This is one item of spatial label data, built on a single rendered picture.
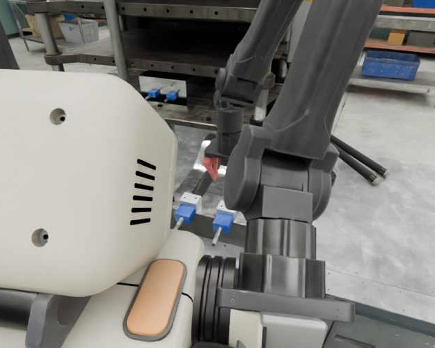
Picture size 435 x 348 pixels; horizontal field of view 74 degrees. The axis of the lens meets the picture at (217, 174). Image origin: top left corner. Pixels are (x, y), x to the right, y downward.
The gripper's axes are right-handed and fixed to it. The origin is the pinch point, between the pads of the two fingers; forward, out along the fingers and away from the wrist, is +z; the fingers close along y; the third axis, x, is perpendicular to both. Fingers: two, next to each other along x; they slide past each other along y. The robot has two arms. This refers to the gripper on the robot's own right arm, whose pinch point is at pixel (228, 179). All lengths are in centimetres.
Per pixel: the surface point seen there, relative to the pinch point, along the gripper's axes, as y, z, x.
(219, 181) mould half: 7.0, 13.1, -14.3
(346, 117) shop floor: -57, 107, -283
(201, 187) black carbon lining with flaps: 11.6, 13.2, -9.8
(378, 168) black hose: -44, 19, -47
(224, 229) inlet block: -0.7, 12.0, 5.3
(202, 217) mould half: 6.5, 13.2, 2.2
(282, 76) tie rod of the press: 6, 21, -140
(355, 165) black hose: -35, 18, -44
